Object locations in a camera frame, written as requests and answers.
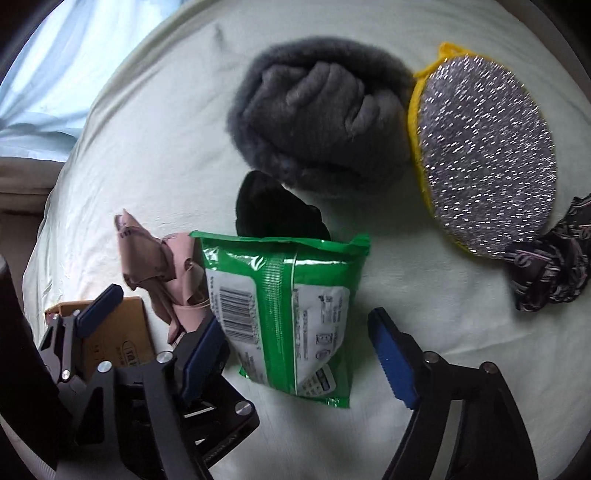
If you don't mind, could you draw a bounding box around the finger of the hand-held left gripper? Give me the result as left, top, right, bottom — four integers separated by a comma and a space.
185, 378, 260, 464
39, 284, 124, 385

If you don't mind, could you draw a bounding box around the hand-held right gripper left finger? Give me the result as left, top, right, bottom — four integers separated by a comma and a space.
143, 316, 230, 480

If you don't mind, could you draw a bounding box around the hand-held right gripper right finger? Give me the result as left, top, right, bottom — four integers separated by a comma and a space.
368, 307, 539, 480

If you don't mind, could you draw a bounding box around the green wet wipes pack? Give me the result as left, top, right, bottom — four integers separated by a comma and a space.
190, 231, 371, 409

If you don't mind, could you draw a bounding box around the brown cardboard box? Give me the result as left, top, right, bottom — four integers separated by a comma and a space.
45, 296, 155, 381

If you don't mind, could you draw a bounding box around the pink patterned cloth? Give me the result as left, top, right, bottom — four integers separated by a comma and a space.
115, 210, 218, 344

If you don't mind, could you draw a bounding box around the beige furniture edge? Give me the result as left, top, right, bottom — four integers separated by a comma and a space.
0, 156, 69, 217

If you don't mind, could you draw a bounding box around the black cloth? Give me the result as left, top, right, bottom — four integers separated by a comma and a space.
235, 170, 332, 241

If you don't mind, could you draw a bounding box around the dark patterned cloth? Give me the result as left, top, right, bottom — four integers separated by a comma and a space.
504, 195, 591, 312

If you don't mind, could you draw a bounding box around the pale bed sheet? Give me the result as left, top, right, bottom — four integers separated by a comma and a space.
23, 0, 591, 480

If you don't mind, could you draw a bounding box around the silver yellow-edged scouring pad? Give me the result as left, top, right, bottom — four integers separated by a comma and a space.
406, 42, 558, 259

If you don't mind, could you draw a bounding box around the light blue curtain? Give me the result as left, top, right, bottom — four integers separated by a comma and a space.
0, 0, 185, 162

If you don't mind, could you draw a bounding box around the grey fluffy cloth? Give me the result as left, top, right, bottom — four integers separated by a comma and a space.
226, 39, 416, 199

